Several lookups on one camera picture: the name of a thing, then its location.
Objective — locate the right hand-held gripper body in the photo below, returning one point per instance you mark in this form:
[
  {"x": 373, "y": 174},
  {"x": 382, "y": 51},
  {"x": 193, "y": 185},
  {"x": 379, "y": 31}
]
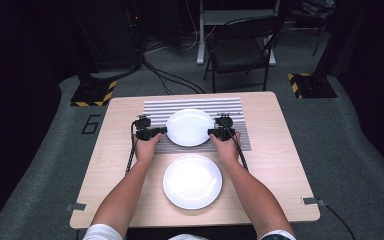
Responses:
[{"x": 226, "y": 131}]

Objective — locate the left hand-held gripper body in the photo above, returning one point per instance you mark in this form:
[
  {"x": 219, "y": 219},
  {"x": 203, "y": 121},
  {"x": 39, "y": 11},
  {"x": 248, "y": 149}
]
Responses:
[{"x": 142, "y": 124}]

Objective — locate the white round plate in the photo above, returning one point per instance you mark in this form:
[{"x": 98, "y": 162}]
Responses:
[
  {"x": 190, "y": 128},
  {"x": 192, "y": 181}
]

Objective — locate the person's right hand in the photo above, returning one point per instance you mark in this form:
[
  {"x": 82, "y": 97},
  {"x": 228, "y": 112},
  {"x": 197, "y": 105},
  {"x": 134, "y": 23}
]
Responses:
[{"x": 228, "y": 151}]

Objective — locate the person's left hand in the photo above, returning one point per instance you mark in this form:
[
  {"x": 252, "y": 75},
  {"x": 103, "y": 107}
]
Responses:
[{"x": 146, "y": 150}]

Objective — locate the grey striped woven placemat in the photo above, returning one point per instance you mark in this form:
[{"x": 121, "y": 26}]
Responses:
[{"x": 193, "y": 103}]

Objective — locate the black stand base hazard stripes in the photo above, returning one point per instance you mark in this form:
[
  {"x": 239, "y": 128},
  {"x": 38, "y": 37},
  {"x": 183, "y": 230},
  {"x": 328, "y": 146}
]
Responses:
[
  {"x": 311, "y": 86},
  {"x": 91, "y": 95}
]

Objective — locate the black folding chair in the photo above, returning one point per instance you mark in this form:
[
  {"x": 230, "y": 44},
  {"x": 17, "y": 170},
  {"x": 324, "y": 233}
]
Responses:
[{"x": 236, "y": 50}]

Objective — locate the grey tape strip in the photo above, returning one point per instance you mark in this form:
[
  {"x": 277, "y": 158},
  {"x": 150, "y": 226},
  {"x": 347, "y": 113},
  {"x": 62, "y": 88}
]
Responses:
[
  {"x": 76, "y": 206},
  {"x": 312, "y": 201}
]

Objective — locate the person's white shirt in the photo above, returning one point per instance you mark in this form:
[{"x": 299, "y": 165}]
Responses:
[{"x": 102, "y": 233}]

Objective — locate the dark chair with thin legs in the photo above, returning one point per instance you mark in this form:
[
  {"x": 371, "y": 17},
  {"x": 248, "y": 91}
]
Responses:
[{"x": 315, "y": 15}]

